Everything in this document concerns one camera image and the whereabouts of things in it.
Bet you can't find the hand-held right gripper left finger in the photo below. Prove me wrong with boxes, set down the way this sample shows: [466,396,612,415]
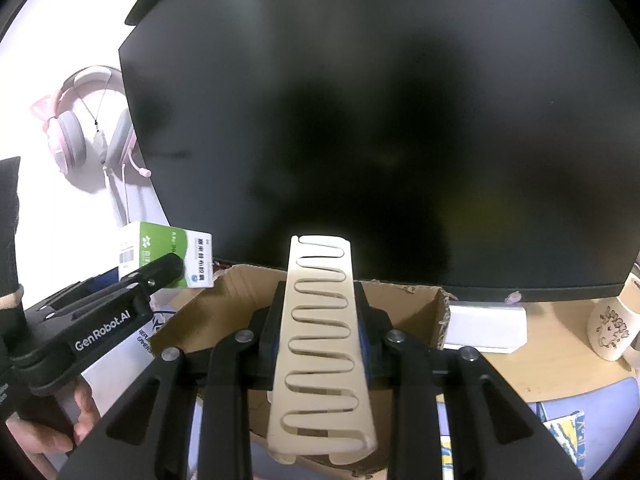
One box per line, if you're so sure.
[57,280,288,480]

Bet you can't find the pink cat-ear headphones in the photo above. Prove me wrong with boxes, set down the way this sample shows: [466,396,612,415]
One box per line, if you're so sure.
[30,65,152,179]

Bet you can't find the green and white medicine box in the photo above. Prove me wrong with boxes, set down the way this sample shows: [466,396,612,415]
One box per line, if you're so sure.
[117,221,216,290]

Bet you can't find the black computer monitor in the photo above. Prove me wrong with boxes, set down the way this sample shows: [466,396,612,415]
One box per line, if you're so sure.
[118,0,640,304]

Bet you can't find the pale blue desk mat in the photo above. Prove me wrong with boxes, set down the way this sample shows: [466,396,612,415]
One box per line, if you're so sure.
[82,304,636,480]

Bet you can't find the person's left hand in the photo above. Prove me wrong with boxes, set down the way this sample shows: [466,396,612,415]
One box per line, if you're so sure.
[5,377,104,476]

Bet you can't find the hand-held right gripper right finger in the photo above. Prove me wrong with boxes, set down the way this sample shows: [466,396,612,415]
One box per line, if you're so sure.
[352,280,583,480]

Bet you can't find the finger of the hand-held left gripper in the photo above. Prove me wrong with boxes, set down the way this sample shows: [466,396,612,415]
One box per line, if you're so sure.
[25,269,122,319]
[119,252,184,294]

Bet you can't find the person's left forearm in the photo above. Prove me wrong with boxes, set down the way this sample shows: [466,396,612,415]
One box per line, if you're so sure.
[0,156,24,312]

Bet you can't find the white rectangular box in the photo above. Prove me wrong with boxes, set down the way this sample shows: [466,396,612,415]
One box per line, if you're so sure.
[442,301,529,355]

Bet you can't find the blue and yellow fluffy mat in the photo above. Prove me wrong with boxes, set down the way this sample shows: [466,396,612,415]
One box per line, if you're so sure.
[435,395,588,480]

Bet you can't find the brown cardboard box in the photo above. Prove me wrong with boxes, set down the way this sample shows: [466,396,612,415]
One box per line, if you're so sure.
[150,262,451,476]

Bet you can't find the cream wavy plastic hair clip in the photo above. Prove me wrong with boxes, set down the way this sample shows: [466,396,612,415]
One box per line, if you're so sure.
[265,234,379,466]

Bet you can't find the cream printed mug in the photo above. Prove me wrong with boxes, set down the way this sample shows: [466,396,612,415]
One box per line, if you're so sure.
[587,275,640,362]

